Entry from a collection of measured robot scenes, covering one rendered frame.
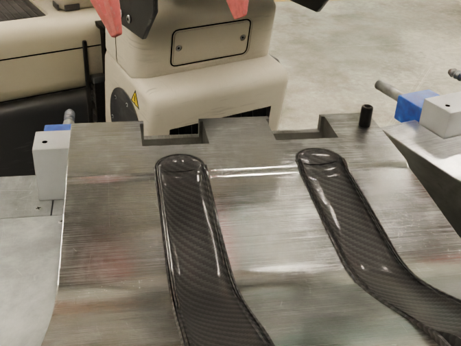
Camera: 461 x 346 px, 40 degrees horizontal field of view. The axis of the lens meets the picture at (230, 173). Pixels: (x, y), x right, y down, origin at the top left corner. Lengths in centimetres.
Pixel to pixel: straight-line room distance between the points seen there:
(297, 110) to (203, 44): 183
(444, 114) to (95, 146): 33
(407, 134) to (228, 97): 31
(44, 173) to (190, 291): 25
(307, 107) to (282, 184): 225
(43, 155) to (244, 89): 37
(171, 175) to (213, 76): 40
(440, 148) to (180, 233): 29
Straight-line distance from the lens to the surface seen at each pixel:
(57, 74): 107
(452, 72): 80
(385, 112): 275
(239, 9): 47
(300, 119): 259
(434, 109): 64
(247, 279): 37
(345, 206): 45
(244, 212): 43
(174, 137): 54
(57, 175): 59
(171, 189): 45
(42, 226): 57
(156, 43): 82
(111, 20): 42
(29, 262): 53
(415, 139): 62
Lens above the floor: 113
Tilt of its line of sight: 31 degrees down
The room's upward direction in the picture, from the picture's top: 3 degrees clockwise
